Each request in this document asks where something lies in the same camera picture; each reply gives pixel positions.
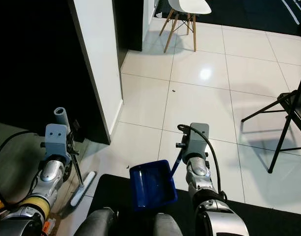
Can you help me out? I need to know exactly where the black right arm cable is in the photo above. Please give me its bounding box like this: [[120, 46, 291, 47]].
[[177, 124, 223, 196]]

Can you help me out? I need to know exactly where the grey left robot leg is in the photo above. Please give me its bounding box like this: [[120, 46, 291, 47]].
[[74, 207, 117, 236]]

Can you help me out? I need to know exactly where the white chair with wooden legs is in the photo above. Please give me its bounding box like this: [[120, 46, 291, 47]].
[[159, 0, 213, 54]]

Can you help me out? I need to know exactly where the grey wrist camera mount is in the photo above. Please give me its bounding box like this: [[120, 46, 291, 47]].
[[181, 122, 210, 163], [44, 123, 71, 166]]

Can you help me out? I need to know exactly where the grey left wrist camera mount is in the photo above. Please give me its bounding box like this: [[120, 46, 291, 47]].
[[44, 123, 71, 166]]

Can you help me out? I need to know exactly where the blue long handled dustpan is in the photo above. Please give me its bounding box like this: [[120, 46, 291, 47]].
[[129, 147, 185, 212]]

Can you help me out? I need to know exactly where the dark floor rug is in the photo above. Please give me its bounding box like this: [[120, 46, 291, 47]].
[[150, 0, 301, 36]]

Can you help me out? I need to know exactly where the black folding chair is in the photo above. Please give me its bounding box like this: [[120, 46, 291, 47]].
[[241, 63, 301, 174]]

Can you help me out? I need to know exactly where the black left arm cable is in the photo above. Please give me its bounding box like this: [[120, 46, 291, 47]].
[[0, 130, 53, 205]]

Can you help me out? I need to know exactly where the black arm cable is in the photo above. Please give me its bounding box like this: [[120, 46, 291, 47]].
[[177, 124, 223, 196], [0, 130, 53, 205]]

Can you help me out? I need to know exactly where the grey handled white head broom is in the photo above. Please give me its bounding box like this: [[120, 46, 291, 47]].
[[54, 107, 97, 207]]

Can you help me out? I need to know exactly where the grey right robot leg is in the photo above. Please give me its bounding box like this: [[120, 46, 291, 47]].
[[144, 212, 186, 236]]

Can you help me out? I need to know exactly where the grey robot leg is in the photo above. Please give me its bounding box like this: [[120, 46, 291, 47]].
[[74, 207, 117, 236], [144, 212, 186, 236]]

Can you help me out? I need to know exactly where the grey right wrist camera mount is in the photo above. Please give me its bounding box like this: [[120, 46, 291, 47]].
[[181, 122, 210, 163]]

